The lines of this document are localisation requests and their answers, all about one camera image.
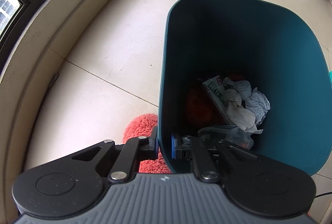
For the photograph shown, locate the teal plastic trash bin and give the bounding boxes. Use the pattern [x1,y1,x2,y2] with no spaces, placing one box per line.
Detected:
[158,0,331,175]

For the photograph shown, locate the red shaggy rug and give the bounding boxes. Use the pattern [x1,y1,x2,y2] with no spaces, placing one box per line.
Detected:
[122,113,172,174]

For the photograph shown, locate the red plastic wrapper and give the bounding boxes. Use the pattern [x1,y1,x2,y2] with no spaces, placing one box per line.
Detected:
[186,95,213,122]

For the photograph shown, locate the crumpled white paper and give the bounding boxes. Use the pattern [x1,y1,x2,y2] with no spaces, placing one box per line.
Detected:
[223,77,271,126]

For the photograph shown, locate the white snack box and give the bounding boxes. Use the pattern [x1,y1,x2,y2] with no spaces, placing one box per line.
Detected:
[203,76,233,125]

